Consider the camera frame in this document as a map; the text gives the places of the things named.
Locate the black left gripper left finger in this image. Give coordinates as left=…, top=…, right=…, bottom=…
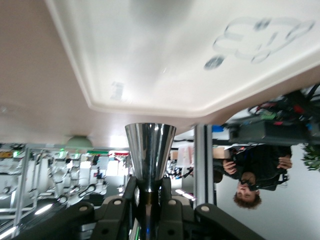
left=14, top=175, right=138, bottom=240

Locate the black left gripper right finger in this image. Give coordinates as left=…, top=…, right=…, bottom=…
left=159, top=177, right=264, bottom=240

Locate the steel double jigger cup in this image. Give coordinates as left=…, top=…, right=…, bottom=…
left=124, top=122, right=177, bottom=226

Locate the pale green bowl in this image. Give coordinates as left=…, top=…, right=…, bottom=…
left=64, top=134, right=93, bottom=149

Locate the person in black jacket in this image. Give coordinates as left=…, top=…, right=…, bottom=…
left=214, top=143, right=294, bottom=210

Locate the black electronics rack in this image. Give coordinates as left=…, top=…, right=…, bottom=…
left=224, top=84, right=320, bottom=146

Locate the green potted plant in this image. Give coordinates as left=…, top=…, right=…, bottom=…
left=300, top=143, right=320, bottom=172

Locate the white tray with rabbit print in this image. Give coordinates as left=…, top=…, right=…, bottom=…
left=44, top=0, right=320, bottom=124

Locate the aluminium profile post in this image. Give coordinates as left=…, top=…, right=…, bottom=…
left=193, top=123, right=215, bottom=209

